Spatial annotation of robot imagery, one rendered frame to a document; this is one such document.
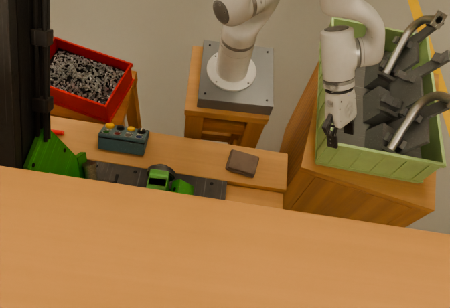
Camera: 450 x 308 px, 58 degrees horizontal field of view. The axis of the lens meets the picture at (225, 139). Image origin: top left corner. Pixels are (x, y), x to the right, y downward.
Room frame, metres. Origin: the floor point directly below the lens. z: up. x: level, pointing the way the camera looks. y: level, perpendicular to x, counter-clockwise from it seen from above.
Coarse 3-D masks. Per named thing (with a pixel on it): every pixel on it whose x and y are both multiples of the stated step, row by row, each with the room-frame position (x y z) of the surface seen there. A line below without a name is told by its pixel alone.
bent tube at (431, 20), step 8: (424, 16) 1.26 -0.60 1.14; (432, 16) 1.23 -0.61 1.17; (440, 16) 1.21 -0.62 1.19; (416, 24) 1.26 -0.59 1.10; (432, 24) 1.18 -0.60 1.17; (440, 24) 1.19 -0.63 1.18; (408, 32) 1.25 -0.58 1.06; (400, 40) 1.23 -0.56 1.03; (400, 48) 1.20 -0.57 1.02; (392, 56) 1.18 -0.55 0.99; (392, 64) 1.15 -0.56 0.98
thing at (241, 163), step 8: (232, 152) 0.63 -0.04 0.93; (240, 152) 0.64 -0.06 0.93; (232, 160) 0.60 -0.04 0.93; (240, 160) 0.61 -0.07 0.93; (248, 160) 0.62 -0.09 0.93; (256, 160) 0.63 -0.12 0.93; (232, 168) 0.58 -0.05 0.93; (240, 168) 0.58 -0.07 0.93; (248, 168) 0.59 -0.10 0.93; (248, 176) 0.57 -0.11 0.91
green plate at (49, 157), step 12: (36, 144) 0.35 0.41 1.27; (48, 144) 0.37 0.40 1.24; (60, 144) 0.40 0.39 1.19; (36, 156) 0.33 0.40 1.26; (48, 156) 0.35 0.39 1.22; (60, 156) 0.37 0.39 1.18; (72, 156) 0.40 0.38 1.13; (24, 168) 0.29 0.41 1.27; (36, 168) 0.30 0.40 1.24; (48, 168) 0.33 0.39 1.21; (60, 168) 0.35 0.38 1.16; (72, 168) 0.37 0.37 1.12
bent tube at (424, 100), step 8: (424, 96) 0.93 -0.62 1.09; (432, 96) 0.92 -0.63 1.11; (440, 96) 0.90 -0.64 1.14; (448, 96) 0.88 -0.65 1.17; (416, 104) 0.92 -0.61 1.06; (424, 104) 0.92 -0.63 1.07; (448, 104) 0.85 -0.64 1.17; (408, 112) 0.90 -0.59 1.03; (416, 112) 0.90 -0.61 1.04; (408, 120) 0.87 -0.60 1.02; (400, 128) 0.85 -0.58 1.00; (408, 128) 0.86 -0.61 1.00; (400, 136) 0.83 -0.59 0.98; (392, 144) 0.80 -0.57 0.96
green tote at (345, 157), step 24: (336, 24) 1.34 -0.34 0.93; (360, 24) 1.35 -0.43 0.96; (384, 48) 1.36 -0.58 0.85; (432, 72) 1.18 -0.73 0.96; (432, 120) 0.97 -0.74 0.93; (432, 144) 0.88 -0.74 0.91; (360, 168) 0.75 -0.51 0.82; (384, 168) 0.76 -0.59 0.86; (408, 168) 0.76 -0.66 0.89; (432, 168) 0.77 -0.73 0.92
